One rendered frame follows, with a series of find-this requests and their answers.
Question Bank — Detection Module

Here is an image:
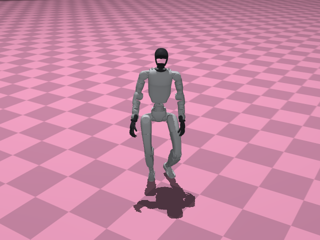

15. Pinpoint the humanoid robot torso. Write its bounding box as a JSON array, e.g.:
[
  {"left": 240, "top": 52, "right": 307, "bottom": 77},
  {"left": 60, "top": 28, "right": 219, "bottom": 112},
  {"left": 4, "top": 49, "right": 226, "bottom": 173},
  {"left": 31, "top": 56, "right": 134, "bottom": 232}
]
[{"left": 148, "top": 67, "right": 173, "bottom": 122}]

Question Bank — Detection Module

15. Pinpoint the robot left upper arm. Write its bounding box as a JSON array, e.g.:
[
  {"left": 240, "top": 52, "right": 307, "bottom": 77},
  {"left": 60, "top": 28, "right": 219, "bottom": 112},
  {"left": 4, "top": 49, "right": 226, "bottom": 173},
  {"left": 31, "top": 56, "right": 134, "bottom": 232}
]
[{"left": 171, "top": 71, "right": 183, "bottom": 101}]

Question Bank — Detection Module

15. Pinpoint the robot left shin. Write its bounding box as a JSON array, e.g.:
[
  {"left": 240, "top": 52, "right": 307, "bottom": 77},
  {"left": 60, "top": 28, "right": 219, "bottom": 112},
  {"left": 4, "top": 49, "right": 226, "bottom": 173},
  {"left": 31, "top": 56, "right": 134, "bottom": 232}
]
[{"left": 165, "top": 154, "right": 182, "bottom": 168}]

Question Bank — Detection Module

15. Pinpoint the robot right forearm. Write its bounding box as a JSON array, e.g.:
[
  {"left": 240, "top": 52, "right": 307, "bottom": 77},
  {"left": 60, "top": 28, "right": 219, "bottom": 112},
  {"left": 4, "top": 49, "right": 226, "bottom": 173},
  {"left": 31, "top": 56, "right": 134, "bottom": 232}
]
[{"left": 131, "top": 92, "right": 141, "bottom": 119}]

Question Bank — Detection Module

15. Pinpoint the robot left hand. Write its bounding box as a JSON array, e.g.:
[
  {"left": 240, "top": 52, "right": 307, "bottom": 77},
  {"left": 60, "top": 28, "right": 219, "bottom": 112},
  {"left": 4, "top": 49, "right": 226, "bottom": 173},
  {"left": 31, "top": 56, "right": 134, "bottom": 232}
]
[{"left": 177, "top": 115, "right": 186, "bottom": 136}]

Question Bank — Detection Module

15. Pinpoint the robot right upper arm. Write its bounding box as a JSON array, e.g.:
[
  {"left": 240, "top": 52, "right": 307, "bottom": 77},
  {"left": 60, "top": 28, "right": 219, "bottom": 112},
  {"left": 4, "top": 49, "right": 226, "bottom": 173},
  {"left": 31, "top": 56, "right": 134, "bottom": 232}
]
[{"left": 135, "top": 70, "right": 150, "bottom": 100}]

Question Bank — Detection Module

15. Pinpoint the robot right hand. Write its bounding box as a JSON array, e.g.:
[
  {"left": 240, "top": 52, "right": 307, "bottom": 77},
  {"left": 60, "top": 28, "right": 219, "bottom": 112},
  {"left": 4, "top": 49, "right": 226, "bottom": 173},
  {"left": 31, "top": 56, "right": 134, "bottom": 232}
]
[{"left": 129, "top": 114, "right": 138, "bottom": 138}]

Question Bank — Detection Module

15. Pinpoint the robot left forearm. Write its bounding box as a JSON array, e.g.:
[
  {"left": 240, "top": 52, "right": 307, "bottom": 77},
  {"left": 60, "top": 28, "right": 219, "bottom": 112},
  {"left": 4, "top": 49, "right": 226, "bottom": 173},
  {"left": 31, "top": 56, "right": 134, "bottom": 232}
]
[{"left": 177, "top": 93, "right": 186, "bottom": 120}]

